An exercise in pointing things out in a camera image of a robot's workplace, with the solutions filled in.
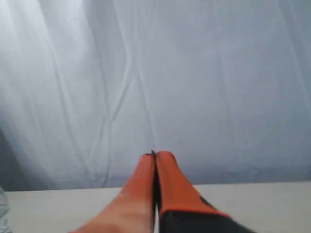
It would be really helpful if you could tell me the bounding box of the clear bottle with green label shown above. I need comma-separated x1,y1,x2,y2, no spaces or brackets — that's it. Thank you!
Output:
0,187,12,233

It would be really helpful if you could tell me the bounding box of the white backdrop cloth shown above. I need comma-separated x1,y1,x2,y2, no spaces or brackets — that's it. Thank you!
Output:
0,0,311,191

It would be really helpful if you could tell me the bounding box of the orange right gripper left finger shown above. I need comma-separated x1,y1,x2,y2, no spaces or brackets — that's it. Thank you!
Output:
75,154,156,233

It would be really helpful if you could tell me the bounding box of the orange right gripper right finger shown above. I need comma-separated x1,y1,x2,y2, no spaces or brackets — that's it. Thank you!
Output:
155,151,253,233

